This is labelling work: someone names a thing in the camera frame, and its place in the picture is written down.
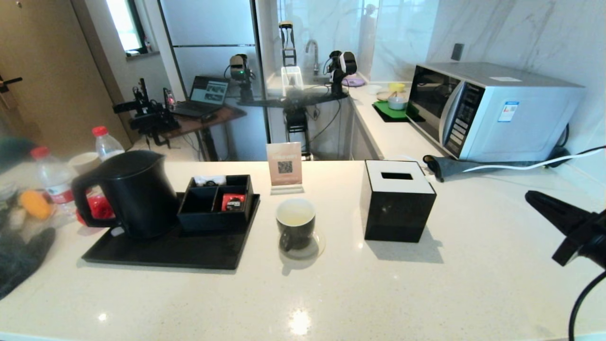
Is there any black electric kettle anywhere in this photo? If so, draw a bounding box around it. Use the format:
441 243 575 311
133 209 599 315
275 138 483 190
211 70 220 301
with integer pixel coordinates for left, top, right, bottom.
71 150 179 240

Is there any silver microwave oven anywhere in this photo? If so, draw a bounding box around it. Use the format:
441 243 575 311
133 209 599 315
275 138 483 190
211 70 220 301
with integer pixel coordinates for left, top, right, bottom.
406 62 586 162

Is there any dark grey fabric pouch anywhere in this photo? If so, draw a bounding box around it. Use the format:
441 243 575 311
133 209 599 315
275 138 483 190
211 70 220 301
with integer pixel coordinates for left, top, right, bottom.
423 154 569 182

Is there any black tissue box white lid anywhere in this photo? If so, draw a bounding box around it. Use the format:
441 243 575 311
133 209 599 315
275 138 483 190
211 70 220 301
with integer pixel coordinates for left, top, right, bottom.
360 160 437 243

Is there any green mat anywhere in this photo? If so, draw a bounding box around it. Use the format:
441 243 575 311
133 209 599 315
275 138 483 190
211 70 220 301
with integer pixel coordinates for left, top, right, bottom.
372 99 419 122

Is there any clear glass coaster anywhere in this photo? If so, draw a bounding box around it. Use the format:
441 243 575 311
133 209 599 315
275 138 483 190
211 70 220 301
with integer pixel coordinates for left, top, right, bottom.
278 227 326 260

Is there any black white robot gripper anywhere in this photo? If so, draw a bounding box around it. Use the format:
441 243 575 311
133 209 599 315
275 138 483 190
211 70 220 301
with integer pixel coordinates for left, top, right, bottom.
324 50 358 95

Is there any black mug white inside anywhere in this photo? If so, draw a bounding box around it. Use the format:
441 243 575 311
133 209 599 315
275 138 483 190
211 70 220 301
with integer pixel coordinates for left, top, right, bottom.
276 197 316 252

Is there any QR code sign stand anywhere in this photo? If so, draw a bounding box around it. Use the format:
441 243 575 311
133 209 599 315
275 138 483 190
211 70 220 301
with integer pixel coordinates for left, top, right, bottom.
266 141 304 195

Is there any chrome sink faucet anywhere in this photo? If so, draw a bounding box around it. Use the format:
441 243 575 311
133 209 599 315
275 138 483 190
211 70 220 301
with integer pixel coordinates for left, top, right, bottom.
305 39 322 75

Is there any white dish rack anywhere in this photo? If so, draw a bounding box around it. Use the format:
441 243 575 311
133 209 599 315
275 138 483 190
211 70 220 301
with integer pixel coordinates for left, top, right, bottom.
281 65 304 96

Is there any red sachet packet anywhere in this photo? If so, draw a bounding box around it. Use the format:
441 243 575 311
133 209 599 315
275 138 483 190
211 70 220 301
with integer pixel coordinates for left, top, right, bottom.
222 193 246 211

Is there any grey robot gripper green light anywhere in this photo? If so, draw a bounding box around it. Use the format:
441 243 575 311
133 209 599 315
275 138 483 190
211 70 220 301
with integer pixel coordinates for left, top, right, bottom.
223 53 256 102

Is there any black compartment organizer box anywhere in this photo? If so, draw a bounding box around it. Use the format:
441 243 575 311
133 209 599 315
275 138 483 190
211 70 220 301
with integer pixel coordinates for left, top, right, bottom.
178 174 255 233

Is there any brown wooden desk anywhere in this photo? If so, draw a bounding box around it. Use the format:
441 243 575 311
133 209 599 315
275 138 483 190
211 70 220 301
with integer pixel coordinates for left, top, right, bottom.
128 102 248 162

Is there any open laptop computer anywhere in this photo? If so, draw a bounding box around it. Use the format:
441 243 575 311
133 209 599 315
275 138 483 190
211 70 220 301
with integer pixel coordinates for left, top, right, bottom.
173 75 230 118

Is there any black serving tray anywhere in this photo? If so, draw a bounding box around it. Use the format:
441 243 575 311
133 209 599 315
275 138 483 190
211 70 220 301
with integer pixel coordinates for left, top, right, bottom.
81 192 261 270

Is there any frosted glass door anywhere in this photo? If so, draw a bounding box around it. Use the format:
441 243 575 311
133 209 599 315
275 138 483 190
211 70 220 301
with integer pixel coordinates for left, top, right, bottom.
159 0 268 162

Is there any water bottle white band label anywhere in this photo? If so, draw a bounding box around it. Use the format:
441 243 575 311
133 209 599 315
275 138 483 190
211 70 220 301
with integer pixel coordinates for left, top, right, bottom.
91 126 125 161

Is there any red toy apple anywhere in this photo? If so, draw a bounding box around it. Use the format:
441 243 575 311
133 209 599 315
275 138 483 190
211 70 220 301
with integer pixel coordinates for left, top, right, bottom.
76 187 115 227

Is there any bright window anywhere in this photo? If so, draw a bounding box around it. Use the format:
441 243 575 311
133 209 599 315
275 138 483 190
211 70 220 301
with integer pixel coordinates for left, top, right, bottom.
105 0 148 54

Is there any brown paper cup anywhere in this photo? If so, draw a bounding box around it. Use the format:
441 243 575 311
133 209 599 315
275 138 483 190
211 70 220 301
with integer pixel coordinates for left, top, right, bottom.
68 152 101 175

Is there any water bottle mountain logo label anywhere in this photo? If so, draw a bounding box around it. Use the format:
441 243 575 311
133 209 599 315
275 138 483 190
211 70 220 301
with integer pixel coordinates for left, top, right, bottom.
29 146 77 215

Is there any brown wooden door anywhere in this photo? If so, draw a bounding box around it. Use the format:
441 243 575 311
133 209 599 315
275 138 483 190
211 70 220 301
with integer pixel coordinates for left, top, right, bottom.
0 0 132 154

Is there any grey fluffy towel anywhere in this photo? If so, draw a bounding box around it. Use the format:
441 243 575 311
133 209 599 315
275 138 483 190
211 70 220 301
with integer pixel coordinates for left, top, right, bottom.
0 227 56 300

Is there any teal chair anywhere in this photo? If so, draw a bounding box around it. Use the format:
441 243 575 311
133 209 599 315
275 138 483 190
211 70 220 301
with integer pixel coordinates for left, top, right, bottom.
0 136 36 169

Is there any white cable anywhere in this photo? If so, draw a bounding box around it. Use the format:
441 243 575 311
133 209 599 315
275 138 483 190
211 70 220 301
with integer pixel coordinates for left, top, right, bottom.
462 147 606 172

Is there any black power cord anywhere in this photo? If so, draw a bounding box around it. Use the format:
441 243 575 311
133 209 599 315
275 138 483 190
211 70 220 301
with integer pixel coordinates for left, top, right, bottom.
548 123 574 162

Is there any black background robot frame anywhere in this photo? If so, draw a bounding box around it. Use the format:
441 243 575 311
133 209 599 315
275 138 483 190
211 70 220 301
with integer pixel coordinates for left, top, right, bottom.
237 20 351 161

